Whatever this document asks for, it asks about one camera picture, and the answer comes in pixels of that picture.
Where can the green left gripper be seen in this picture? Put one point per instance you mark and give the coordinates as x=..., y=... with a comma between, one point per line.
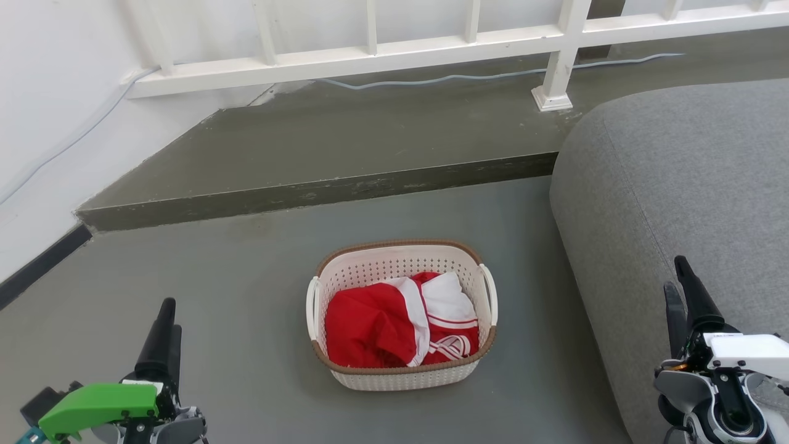
x=98, y=404

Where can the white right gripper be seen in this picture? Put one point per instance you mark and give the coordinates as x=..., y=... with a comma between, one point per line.
x=746, y=351

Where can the white perforated plastic laundry basket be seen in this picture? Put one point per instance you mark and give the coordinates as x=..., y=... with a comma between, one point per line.
x=400, y=262

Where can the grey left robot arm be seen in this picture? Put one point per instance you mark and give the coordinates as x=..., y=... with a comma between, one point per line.
x=185, y=428

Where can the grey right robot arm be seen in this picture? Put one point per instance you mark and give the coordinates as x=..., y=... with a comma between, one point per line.
x=678, y=385

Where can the grey fabric sofa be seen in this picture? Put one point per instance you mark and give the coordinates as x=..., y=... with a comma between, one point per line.
x=678, y=185

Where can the black baseboard strip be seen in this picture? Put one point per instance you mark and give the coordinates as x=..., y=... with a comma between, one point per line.
x=43, y=262

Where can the red and white garment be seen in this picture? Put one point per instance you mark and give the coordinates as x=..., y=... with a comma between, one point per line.
x=370, y=320

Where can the raised grey concrete step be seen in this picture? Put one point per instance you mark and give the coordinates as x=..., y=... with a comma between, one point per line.
x=370, y=142

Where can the white wooden railing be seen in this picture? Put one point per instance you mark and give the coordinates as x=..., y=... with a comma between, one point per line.
x=345, y=61

